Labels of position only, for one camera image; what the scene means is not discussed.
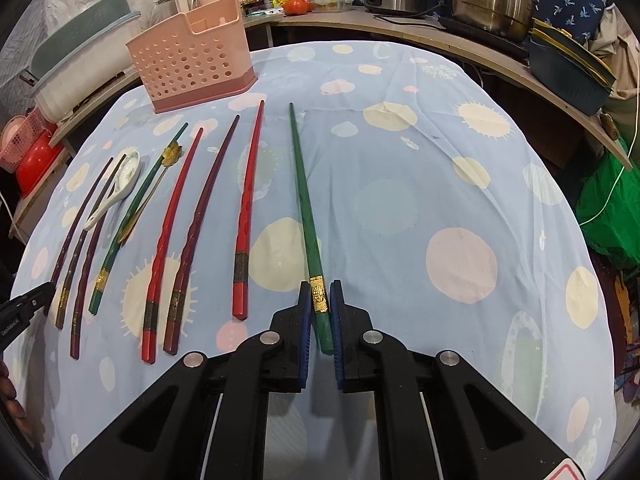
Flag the green chopstick with gold band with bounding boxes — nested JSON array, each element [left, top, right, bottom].
[[288, 103, 334, 356]]

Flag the bright red chopstick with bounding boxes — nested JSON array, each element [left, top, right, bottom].
[[231, 100, 265, 321]]

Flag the dark maroon twisted chopstick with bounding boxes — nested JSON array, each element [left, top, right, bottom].
[[162, 114, 241, 356]]

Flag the red twisted chopstick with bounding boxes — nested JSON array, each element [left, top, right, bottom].
[[141, 128, 203, 364]]

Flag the person's left hand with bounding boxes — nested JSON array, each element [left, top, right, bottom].
[[0, 362, 32, 438]]

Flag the blue polka dot tablecloth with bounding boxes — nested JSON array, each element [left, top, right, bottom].
[[13, 41, 616, 479]]

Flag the red plastic basin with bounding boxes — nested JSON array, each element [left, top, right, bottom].
[[15, 130, 63, 198]]

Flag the pink plastic basket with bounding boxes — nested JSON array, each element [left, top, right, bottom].
[[0, 107, 51, 174]]

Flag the white ceramic soup spoon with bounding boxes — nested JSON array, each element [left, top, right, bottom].
[[84, 151, 141, 232]]

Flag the gold flower spoon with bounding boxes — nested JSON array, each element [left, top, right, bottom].
[[117, 141, 182, 245]]

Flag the white dish rack green lid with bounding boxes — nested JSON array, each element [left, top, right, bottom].
[[30, 0, 141, 124]]

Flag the green plastic bag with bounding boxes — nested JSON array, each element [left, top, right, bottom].
[[575, 155, 639, 275]]

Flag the pink perforated utensil holder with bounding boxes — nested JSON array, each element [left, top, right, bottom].
[[127, 0, 257, 114]]

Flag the curved wooden counter shelf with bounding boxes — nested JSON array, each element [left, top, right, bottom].
[[49, 6, 634, 172]]

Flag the clear food container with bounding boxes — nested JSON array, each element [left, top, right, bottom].
[[309, 0, 355, 13]]

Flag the red tomato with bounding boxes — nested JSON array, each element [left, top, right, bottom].
[[282, 0, 310, 16]]

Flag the black induction cooker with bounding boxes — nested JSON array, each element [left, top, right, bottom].
[[438, 16, 528, 61]]

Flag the dark green stacked bowls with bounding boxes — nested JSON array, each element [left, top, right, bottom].
[[529, 18, 616, 116]]

